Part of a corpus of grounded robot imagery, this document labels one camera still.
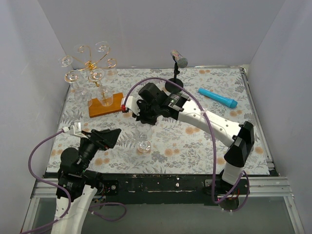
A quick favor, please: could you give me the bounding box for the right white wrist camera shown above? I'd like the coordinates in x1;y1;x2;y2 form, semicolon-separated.
121;96;140;116

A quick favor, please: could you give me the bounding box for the floral tablecloth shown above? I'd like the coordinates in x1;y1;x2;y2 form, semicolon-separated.
60;68;257;174

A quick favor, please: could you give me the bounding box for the glitter microphone on stand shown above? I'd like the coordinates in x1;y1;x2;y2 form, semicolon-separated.
171;50;188;68

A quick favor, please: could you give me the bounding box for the purple cable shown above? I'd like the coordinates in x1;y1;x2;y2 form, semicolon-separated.
20;129;127;234
124;77;251;212

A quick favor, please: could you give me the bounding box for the blue cylinder toy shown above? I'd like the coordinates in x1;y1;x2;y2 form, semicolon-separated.
198;88;237;109

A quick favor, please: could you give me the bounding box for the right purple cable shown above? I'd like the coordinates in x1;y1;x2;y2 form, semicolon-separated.
124;77;251;212

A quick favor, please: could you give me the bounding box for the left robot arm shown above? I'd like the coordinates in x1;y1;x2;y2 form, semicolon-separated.
51;129;121;234

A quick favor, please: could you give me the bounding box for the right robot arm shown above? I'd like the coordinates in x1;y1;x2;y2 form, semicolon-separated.
126;82;254;194

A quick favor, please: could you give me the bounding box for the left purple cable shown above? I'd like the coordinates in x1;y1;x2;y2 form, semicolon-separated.
20;129;127;234

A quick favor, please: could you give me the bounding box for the gold wire wine glass rack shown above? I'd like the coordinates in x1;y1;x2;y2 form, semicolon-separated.
58;41;123;118

